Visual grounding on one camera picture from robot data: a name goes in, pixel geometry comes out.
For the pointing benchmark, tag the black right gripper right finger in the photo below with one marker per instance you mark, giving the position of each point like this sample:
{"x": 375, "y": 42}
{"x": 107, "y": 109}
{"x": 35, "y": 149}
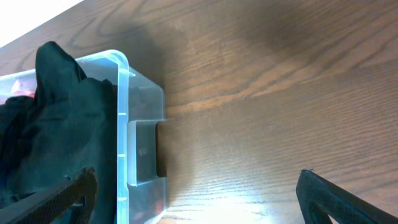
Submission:
{"x": 322, "y": 201}

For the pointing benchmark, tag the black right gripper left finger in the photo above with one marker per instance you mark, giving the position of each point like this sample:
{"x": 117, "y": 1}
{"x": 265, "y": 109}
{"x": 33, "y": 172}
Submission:
{"x": 77, "y": 194}

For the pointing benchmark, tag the black hooded garment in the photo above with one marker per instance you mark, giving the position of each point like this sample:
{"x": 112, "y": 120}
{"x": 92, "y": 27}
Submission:
{"x": 68, "y": 125}

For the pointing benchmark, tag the red navy plaid shirt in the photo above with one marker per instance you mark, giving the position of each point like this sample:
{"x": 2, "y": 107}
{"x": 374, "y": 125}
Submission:
{"x": 24, "y": 88}

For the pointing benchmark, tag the clear plastic storage bin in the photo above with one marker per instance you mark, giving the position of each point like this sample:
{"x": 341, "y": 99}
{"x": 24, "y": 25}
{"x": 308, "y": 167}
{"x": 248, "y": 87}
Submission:
{"x": 140, "y": 192}

